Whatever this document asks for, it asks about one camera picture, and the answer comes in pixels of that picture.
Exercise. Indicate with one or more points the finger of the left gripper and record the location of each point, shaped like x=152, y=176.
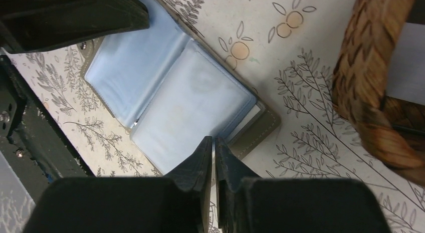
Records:
x=29, y=26

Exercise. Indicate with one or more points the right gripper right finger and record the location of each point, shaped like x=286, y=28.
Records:
x=233, y=204

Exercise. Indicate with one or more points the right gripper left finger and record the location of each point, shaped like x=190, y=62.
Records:
x=190, y=190

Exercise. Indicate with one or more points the grey leather card holder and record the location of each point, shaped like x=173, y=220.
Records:
x=170, y=90

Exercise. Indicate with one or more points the cards stack in basket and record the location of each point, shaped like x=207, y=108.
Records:
x=406, y=70

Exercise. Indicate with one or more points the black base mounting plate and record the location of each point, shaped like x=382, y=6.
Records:
x=32, y=142

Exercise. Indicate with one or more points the floral patterned table mat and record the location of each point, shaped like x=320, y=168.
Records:
x=287, y=50

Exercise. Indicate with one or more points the brown wicker divided basket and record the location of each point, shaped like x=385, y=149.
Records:
x=390, y=129

